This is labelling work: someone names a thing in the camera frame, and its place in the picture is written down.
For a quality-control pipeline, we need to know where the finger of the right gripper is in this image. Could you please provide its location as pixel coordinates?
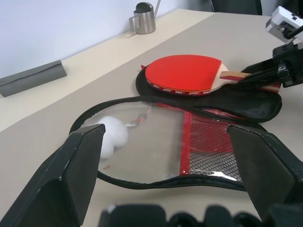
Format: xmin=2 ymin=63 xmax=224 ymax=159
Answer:
xmin=241 ymin=59 xmax=280 ymax=74
xmin=233 ymin=72 xmax=283 ymax=90

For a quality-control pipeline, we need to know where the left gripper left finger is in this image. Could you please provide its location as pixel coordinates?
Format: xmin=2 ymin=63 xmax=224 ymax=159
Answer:
xmin=0 ymin=123 xmax=106 ymax=227

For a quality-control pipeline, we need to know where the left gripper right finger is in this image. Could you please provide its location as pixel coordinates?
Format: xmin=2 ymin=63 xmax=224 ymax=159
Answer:
xmin=226 ymin=124 xmax=303 ymax=223

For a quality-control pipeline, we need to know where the black red paddle case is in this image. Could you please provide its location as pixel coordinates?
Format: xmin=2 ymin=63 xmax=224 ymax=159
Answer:
xmin=69 ymin=63 xmax=283 ymax=192

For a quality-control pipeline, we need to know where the red table tennis paddle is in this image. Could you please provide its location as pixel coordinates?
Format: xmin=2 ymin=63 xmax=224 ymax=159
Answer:
xmin=144 ymin=54 xmax=281 ymax=96

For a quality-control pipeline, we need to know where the white table tennis ball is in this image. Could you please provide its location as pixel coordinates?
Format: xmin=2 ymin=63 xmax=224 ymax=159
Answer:
xmin=98 ymin=115 xmax=129 ymax=150

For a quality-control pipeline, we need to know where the silver zipper pull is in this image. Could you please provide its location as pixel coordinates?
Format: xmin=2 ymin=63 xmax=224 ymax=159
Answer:
xmin=126 ymin=104 xmax=153 ymax=130

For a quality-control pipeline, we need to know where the grey rectangular block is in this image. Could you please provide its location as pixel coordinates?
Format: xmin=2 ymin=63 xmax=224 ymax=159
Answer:
xmin=0 ymin=60 xmax=68 ymax=98

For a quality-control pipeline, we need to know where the steel watering can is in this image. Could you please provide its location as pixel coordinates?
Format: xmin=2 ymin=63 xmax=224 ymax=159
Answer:
xmin=128 ymin=0 xmax=162 ymax=35

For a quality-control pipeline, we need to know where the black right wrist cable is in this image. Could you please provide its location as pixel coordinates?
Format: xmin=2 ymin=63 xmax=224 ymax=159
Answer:
xmin=281 ymin=23 xmax=303 ymax=43

